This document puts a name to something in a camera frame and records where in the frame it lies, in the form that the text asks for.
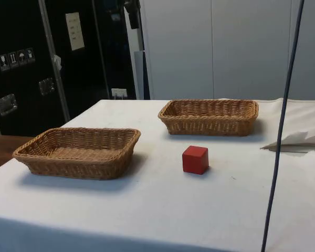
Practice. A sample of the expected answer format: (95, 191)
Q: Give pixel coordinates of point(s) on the red cube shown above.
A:
(195, 160)

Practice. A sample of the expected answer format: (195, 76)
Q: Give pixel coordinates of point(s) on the black cabinet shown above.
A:
(23, 110)

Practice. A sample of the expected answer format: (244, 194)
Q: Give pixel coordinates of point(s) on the pale lockers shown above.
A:
(225, 52)

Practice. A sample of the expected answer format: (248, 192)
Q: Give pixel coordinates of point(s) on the wicker basket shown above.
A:
(207, 126)
(76, 168)

